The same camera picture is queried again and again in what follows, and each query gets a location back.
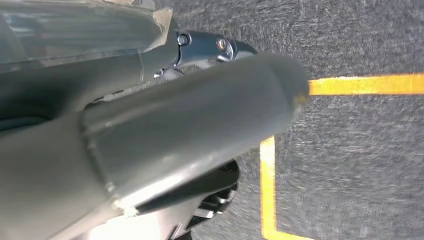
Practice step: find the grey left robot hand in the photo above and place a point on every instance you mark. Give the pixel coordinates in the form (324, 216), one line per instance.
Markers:
(165, 126)

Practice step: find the yellow floor tape square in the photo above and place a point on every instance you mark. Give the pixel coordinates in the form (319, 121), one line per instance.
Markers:
(364, 84)

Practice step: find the black white robot body shell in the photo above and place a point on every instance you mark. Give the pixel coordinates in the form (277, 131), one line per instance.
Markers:
(212, 185)

